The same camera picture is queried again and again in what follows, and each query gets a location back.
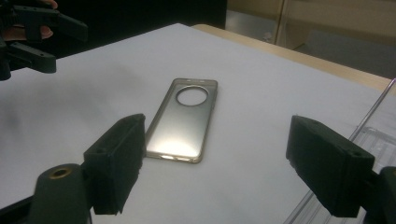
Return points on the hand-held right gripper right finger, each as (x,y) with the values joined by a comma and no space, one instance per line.
(330,168)

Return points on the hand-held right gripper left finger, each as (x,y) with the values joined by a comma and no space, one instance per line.
(115,161)

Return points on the clear plastic rack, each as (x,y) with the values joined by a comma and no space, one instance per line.
(383,144)

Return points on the translucent grey phone case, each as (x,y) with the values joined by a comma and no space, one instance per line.
(180,130)

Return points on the dark curtain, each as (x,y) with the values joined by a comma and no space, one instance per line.
(140,15)

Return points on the light wooden table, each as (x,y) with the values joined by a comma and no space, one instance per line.
(311,60)

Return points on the white table sheet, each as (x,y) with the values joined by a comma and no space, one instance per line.
(249,93)

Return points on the beige wooden desk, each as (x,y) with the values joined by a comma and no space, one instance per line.
(342,18)

